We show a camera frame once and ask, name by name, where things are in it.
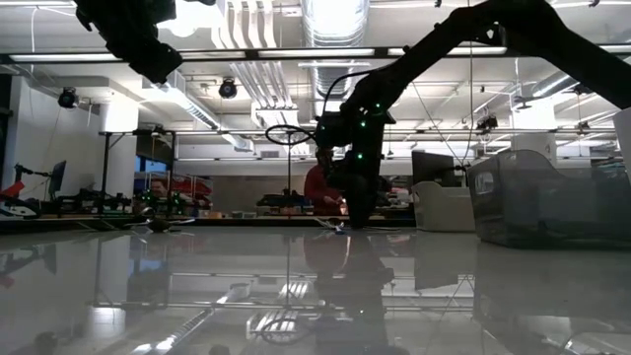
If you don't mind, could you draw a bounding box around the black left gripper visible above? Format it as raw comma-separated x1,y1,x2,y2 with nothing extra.
128,38,184,85

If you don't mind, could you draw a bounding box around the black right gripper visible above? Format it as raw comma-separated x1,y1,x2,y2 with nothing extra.
328,111,393,230

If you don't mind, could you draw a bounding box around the dark metal spoon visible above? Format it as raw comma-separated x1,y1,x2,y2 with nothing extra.
140,216,173,235
162,216,197,229

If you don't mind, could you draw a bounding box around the person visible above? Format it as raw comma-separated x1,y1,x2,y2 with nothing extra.
303,147,346,217
147,177,172,201

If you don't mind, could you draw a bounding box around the black ceiling spotlight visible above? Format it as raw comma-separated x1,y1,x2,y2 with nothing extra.
56,86,81,110
474,114,500,134
217,77,240,101

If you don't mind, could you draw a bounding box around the black computer monitor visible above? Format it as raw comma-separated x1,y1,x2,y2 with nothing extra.
47,160,68,196
410,149,457,188

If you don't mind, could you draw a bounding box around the frosted clear plastic bin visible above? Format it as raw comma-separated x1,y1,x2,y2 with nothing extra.
410,180,478,234

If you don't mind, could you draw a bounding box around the black overhead light beam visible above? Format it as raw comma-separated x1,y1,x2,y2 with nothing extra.
0,44,631,64

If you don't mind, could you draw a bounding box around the grey plastic bin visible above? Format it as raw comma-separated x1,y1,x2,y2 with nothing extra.
466,148,631,249

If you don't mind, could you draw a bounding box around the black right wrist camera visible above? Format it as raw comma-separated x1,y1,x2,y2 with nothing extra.
315,111,347,149

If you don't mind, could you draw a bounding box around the black background station frame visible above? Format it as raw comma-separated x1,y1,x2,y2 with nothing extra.
98,127,365,219

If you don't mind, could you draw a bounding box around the black right camera cable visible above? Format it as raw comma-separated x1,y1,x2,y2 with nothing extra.
264,68,395,148

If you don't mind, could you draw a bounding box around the ribbed silver ceiling duct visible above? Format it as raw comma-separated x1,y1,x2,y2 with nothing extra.
300,0,371,127

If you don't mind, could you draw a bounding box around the black aluminium table frame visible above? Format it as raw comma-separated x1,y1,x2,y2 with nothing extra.
0,214,416,229

